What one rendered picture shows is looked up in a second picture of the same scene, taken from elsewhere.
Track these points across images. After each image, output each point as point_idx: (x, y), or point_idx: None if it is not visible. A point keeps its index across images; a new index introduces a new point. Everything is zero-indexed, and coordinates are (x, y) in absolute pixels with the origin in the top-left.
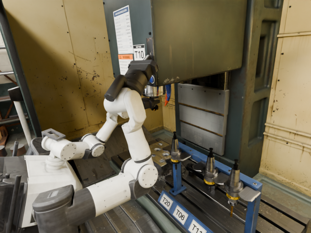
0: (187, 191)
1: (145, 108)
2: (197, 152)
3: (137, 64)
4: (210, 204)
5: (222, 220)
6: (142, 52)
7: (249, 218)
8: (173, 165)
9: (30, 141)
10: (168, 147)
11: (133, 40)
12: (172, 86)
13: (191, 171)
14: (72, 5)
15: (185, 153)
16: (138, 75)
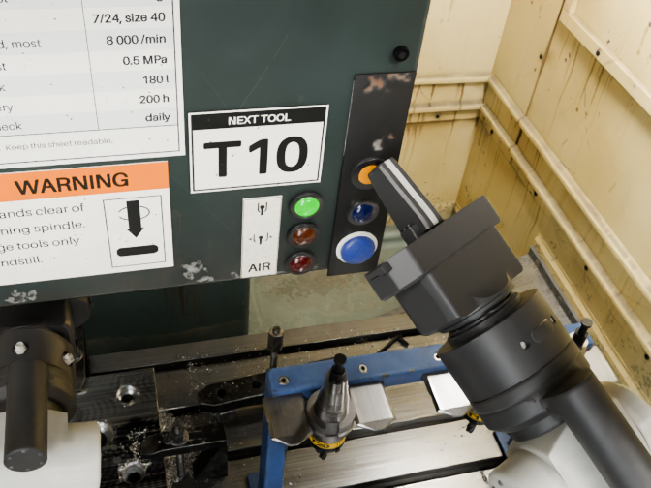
0: (290, 475)
1: (75, 348)
2: (384, 357)
3: (456, 253)
4: (374, 447)
5: (437, 455)
6: (299, 146)
7: None
8: (273, 451)
9: None
10: (284, 417)
11: (204, 86)
12: None
13: (232, 410)
14: None
15: (361, 390)
16: (555, 315)
